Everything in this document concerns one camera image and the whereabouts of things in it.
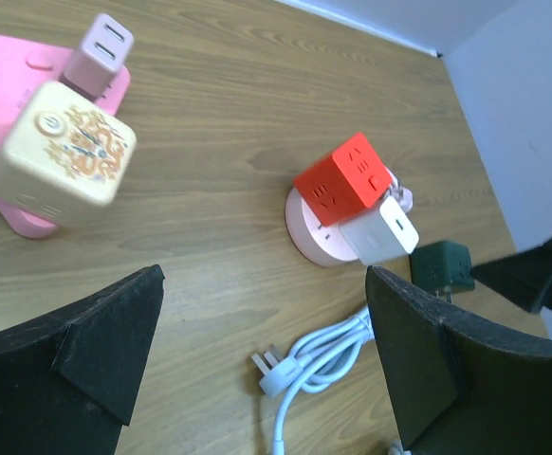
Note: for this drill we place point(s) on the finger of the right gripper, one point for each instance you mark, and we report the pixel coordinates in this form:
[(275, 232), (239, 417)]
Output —
[(524, 278)]

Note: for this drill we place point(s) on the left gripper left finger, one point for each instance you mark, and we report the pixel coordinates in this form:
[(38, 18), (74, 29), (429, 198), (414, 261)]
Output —
[(69, 379)]

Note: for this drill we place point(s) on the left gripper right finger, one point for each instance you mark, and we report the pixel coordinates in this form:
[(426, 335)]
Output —
[(459, 383)]

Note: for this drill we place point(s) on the dark green charger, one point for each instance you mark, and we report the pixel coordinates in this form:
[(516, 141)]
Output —
[(442, 269)]

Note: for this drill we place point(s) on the blue power strip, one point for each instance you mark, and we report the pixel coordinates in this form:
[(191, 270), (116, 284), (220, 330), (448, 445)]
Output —
[(312, 364)]

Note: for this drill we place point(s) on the beige cube socket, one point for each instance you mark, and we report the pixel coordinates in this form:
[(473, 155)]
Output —
[(64, 158)]

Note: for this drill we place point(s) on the pink triangular socket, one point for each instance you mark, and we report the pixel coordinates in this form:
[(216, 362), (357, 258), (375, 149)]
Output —
[(24, 66)]

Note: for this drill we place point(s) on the white charger adapter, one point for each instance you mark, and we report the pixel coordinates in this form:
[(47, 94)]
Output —
[(380, 234)]

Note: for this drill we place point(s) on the red cube socket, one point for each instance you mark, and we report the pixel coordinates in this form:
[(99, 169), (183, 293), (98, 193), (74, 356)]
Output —
[(344, 183)]

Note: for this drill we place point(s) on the small pink charger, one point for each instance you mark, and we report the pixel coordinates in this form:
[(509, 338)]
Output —
[(99, 57)]

